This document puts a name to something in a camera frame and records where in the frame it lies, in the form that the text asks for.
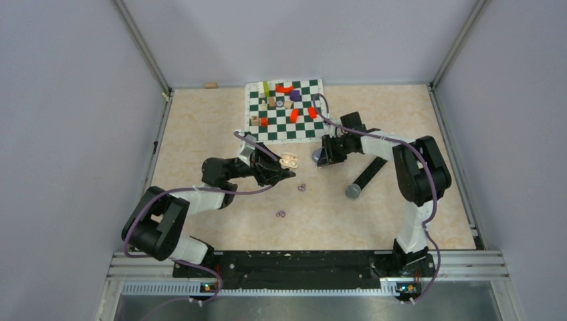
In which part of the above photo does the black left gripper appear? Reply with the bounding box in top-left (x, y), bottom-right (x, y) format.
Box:
top-left (227, 142), bottom-right (296, 187)

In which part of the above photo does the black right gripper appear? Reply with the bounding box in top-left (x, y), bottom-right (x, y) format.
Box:
top-left (318, 134), bottom-right (352, 167)

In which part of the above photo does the cream earbud charging case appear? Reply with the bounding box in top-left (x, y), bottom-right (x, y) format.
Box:
top-left (279, 152), bottom-right (299, 169)

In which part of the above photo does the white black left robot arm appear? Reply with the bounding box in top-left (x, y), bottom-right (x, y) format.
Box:
top-left (121, 152), bottom-right (295, 277)

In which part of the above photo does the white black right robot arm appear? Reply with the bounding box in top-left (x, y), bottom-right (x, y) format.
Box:
top-left (317, 112), bottom-right (452, 276)

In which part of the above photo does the grey-blue earbud case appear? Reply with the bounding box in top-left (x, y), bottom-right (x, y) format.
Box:
top-left (311, 148), bottom-right (322, 163)

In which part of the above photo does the black microphone grey head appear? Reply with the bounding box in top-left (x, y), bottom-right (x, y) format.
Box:
top-left (345, 157), bottom-right (387, 199)

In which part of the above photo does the red block right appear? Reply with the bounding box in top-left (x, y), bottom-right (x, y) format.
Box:
top-left (307, 106), bottom-right (318, 120)

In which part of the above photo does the red cylinder block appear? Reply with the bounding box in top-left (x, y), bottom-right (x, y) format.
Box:
top-left (289, 108), bottom-right (300, 124)

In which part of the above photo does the green white chessboard mat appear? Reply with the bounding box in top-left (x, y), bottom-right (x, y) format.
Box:
top-left (244, 79), bottom-right (328, 144)

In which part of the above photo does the purple block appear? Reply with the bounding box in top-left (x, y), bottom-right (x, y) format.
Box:
top-left (289, 90), bottom-right (302, 102)

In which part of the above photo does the red arch block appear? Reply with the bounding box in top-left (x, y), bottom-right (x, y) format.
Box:
top-left (275, 84), bottom-right (295, 94)

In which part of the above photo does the yellow-green block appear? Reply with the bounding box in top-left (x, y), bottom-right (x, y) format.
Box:
top-left (259, 81), bottom-right (270, 98)

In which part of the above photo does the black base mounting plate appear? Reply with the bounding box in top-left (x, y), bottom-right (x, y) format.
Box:
top-left (173, 250), bottom-right (435, 290)

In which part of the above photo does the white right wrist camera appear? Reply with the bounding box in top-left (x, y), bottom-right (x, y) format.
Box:
top-left (326, 119), bottom-right (346, 138)

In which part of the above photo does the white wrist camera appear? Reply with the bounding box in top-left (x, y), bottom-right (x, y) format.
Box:
top-left (326, 119), bottom-right (346, 138)
top-left (237, 134), bottom-right (256, 166)

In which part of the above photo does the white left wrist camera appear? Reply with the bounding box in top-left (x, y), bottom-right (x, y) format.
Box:
top-left (237, 134), bottom-right (256, 166)

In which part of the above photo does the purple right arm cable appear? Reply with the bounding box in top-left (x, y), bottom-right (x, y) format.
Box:
top-left (312, 93), bottom-right (442, 306)

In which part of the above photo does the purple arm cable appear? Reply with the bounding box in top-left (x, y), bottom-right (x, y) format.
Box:
top-left (312, 93), bottom-right (442, 306)
top-left (123, 130), bottom-right (284, 306)

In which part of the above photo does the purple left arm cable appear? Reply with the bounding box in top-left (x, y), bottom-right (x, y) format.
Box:
top-left (123, 130), bottom-right (284, 306)

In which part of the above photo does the aluminium frame rail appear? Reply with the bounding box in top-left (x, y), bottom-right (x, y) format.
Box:
top-left (96, 250), bottom-right (524, 320)

